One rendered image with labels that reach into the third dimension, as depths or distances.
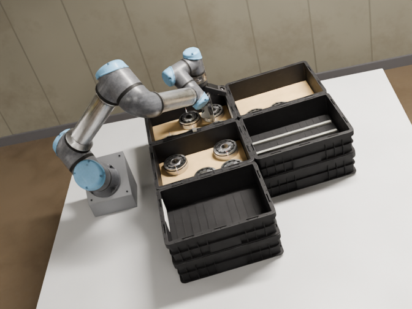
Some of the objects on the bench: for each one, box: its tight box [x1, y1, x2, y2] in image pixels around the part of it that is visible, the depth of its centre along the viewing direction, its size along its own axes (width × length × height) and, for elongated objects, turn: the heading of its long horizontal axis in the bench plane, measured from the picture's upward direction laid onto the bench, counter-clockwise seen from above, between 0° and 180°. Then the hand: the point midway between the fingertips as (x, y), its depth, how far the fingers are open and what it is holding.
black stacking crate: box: [263, 151, 356, 198], centre depth 234 cm, size 40×30×12 cm
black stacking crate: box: [171, 224, 284, 283], centre depth 210 cm, size 40×30×12 cm
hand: (213, 116), depth 255 cm, fingers open, 5 cm apart
